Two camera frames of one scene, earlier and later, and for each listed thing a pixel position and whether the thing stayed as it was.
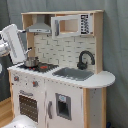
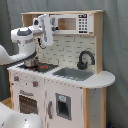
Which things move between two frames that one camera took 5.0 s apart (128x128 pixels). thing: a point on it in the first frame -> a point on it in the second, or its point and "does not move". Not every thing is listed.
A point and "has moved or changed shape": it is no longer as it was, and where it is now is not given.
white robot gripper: [14, 43] -> [44, 30]
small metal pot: [31, 61] does not move
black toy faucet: [81, 65] does not move
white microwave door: [65, 26] has moved or changed shape
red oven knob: [35, 83] does not move
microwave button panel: [84, 24] does not move
